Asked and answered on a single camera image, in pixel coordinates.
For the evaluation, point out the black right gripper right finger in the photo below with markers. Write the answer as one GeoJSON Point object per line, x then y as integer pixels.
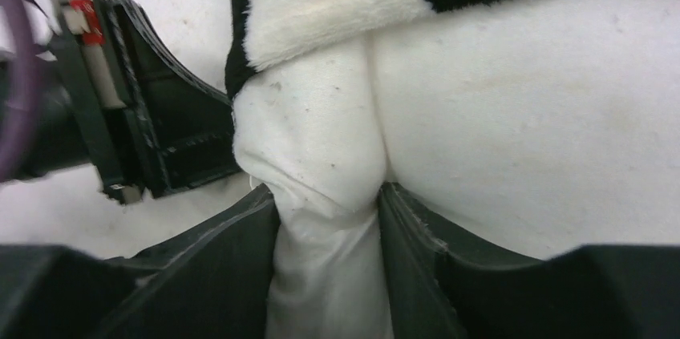
{"type": "Point", "coordinates": [445, 282]}

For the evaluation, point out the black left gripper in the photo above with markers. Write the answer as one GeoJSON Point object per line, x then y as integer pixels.
{"type": "Point", "coordinates": [115, 97]}

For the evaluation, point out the white pillow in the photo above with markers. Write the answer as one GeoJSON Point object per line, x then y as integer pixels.
{"type": "Point", "coordinates": [536, 124]}

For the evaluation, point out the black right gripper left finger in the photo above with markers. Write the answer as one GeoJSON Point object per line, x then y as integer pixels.
{"type": "Point", "coordinates": [211, 281]}

